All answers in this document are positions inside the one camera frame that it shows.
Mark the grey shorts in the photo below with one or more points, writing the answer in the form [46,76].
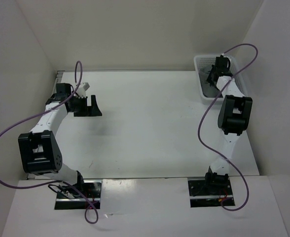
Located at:
[208,90]

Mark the white plastic basket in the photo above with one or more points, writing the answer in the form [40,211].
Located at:
[204,60]

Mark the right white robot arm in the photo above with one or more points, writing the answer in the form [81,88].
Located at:
[233,119]

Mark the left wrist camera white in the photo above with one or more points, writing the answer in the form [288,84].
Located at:
[81,91]

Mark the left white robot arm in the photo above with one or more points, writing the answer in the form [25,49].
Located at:
[39,150]

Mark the aluminium table frame rail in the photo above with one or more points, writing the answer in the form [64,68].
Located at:
[57,80]

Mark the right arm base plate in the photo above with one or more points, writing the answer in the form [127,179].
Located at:
[201,195]

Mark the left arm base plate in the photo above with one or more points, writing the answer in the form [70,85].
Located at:
[68,199]

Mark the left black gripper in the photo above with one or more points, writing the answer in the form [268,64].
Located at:
[88,111]

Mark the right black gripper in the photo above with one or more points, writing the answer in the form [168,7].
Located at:
[209,78]

